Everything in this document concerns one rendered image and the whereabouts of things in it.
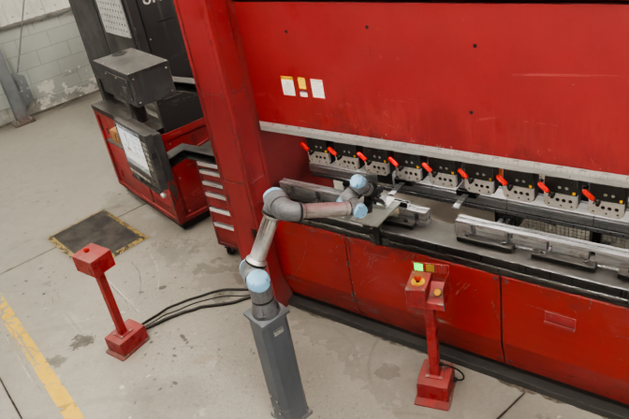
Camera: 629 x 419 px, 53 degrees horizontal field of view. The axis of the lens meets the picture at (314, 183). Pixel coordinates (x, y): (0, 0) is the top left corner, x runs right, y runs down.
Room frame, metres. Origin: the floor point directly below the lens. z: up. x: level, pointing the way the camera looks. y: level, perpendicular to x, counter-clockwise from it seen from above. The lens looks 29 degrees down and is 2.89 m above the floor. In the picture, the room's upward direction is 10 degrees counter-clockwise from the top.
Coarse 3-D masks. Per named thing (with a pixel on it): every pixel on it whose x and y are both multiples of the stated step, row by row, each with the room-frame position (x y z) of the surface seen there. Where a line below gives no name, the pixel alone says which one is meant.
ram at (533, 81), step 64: (256, 0) 3.57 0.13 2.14; (320, 0) 3.30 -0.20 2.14; (384, 0) 3.06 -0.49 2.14; (448, 0) 2.84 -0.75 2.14; (512, 0) 2.66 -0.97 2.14; (576, 0) 2.49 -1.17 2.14; (256, 64) 3.59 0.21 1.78; (320, 64) 3.29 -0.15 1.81; (384, 64) 3.03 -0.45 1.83; (448, 64) 2.81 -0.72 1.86; (512, 64) 2.61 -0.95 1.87; (576, 64) 2.44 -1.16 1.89; (320, 128) 3.34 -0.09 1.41; (384, 128) 3.06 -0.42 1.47; (448, 128) 2.82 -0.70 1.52; (512, 128) 2.61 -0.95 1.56; (576, 128) 2.43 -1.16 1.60
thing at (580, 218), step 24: (312, 168) 3.77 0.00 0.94; (336, 168) 3.64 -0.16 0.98; (360, 168) 3.57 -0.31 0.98; (408, 192) 3.31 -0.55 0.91; (432, 192) 3.20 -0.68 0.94; (528, 216) 2.83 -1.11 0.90; (552, 216) 2.75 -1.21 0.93; (576, 216) 2.67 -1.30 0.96; (600, 216) 2.60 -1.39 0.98; (624, 216) 2.57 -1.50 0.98
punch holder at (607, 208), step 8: (592, 184) 2.37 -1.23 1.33; (600, 184) 2.35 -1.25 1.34; (592, 192) 2.37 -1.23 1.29; (600, 192) 2.35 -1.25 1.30; (608, 192) 2.33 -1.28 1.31; (616, 192) 2.31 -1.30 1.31; (624, 192) 2.29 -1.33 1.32; (608, 200) 2.33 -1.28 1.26; (616, 200) 2.31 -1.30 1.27; (624, 200) 2.29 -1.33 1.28; (592, 208) 2.37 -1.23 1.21; (600, 208) 2.35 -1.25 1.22; (608, 208) 2.34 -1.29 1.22; (616, 208) 2.30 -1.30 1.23; (624, 208) 2.30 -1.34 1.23; (608, 216) 2.32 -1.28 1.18; (616, 216) 2.30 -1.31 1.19
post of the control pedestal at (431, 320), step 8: (424, 312) 2.58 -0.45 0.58; (432, 312) 2.56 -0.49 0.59; (432, 320) 2.56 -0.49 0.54; (432, 328) 2.56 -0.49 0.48; (432, 336) 2.57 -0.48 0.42; (432, 344) 2.57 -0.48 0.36; (432, 352) 2.57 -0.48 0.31; (432, 360) 2.57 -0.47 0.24; (432, 368) 2.57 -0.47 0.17; (440, 368) 2.59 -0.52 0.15
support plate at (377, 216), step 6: (390, 204) 3.05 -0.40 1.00; (396, 204) 3.04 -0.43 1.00; (372, 210) 3.02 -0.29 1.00; (378, 210) 3.01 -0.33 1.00; (384, 210) 3.00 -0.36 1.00; (390, 210) 2.98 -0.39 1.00; (354, 216) 3.00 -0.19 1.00; (366, 216) 2.97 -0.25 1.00; (372, 216) 2.96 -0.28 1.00; (378, 216) 2.95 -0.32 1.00; (384, 216) 2.94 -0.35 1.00; (354, 222) 2.95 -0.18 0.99; (360, 222) 2.93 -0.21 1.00; (366, 222) 2.92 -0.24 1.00; (372, 222) 2.91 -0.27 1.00; (378, 222) 2.89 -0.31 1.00
